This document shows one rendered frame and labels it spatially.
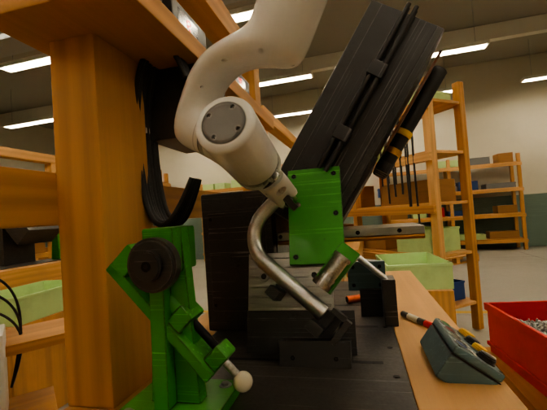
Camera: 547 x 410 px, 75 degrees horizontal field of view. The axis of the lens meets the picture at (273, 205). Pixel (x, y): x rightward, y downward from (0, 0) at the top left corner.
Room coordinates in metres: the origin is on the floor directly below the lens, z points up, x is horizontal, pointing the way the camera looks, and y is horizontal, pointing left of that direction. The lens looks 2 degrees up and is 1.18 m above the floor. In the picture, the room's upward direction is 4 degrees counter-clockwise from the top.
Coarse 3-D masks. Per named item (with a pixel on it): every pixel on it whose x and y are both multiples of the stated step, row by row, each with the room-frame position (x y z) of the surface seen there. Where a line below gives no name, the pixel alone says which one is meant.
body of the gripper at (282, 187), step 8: (280, 176) 0.60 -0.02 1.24; (272, 184) 0.60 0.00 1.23; (280, 184) 0.60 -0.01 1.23; (288, 184) 0.62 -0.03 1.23; (264, 192) 0.61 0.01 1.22; (272, 192) 0.60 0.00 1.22; (280, 192) 0.63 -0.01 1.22; (288, 192) 0.64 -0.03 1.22; (296, 192) 0.67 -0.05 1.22; (272, 200) 0.64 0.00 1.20; (280, 200) 0.64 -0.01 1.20
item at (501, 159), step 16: (448, 160) 8.39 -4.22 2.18; (480, 160) 8.24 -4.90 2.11; (496, 160) 8.32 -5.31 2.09; (512, 160) 8.11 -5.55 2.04; (448, 176) 8.39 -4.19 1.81; (512, 176) 8.43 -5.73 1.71; (480, 192) 8.19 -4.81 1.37; (496, 192) 8.10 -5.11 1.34; (512, 192) 8.44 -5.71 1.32; (448, 208) 8.80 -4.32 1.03; (496, 208) 8.31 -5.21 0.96; (512, 208) 8.13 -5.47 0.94; (448, 224) 8.81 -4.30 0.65; (464, 240) 8.38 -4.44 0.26; (480, 240) 8.25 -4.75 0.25; (496, 240) 8.14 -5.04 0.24; (512, 240) 8.04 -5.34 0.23; (528, 240) 7.96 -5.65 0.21
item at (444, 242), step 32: (448, 96) 3.36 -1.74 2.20; (416, 160) 3.17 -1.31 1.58; (384, 192) 3.69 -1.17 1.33; (416, 192) 3.20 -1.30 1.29; (448, 192) 3.32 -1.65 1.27; (352, 224) 4.63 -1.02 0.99; (384, 224) 4.25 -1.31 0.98; (448, 256) 3.12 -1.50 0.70; (480, 288) 3.28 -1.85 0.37; (480, 320) 3.27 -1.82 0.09
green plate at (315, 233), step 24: (312, 168) 0.78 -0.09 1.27; (336, 168) 0.76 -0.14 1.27; (312, 192) 0.76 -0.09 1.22; (336, 192) 0.75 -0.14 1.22; (288, 216) 0.76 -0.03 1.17; (312, 216) 0.75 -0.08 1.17; (336, 216) 0.74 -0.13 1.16; (312, 240) 0.74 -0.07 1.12; (336, 240) 0.72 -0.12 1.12; (312, 264) 0.73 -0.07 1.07
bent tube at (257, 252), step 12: (264, 204) 0.75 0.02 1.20; (252, 216) 0.75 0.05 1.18; (264, 216) 0.74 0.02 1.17; (252, 228) 0.74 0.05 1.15; (252, 240) 0.73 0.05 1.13; (252, 252) 0.73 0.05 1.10; (264, 252) 0.73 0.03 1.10; (264, 264) 0.71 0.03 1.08; (276, 264) 0.71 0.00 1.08; (276, 276) 0.70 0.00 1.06; (288, 276) 0.70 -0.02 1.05; (288, 288) 0.69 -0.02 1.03; (300, 288) 0.69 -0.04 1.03; (300, 300) 0.68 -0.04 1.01; (312, 300) 0.67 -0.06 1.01; (312, 312) 0.67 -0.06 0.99; (324, 312) 0.69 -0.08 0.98
